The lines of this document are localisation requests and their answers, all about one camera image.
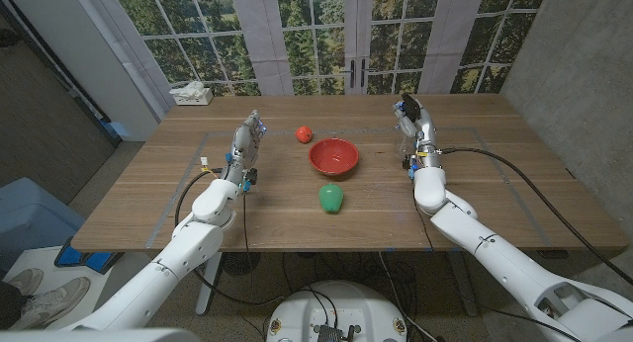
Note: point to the white robot shoulder cover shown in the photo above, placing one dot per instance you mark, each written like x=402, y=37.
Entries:
x=99, y=336

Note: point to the green pepper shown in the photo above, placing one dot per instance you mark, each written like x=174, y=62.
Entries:
x=331, y=198

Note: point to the blue plastic object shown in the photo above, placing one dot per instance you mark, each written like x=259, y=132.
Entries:
x=74, y=257

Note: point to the blue-grey storage bin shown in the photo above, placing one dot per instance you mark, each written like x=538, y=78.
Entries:
x=34, y=218

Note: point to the white table leg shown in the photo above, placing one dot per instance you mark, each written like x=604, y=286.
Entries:
x=207, y=282

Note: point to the printed window backdrop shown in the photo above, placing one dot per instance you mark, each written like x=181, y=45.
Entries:
x=316, y=35

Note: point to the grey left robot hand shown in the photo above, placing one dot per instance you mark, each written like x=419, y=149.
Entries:
x=246, y=139

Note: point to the grey table leg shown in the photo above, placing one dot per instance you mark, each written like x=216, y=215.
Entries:
x=465, y=287

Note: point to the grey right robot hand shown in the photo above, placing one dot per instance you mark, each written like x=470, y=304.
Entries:
x=427, y=132

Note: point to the white tissue box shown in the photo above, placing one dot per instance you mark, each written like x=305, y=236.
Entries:
x=194, y=97

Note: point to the red bowl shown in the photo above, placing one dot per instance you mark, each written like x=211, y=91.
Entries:
x=334, y=156

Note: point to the black round fan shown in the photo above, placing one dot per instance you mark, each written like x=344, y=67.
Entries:
x=241, y=264

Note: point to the person in dark clothes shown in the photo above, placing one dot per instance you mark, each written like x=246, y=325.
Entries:
x=7, y=302

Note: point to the grey sneaker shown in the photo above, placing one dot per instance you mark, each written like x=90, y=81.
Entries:
x=27, y=280
x=49, y=302

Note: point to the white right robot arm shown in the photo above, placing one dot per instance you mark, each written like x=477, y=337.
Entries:
x=470, y=233

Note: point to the white robot torso base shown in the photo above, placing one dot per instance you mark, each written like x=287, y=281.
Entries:
x=336, y=307

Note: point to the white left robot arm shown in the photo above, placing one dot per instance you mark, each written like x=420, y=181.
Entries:
x=193, y=238

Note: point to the grey tape outline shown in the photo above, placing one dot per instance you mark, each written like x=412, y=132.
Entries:
x=346, y=131

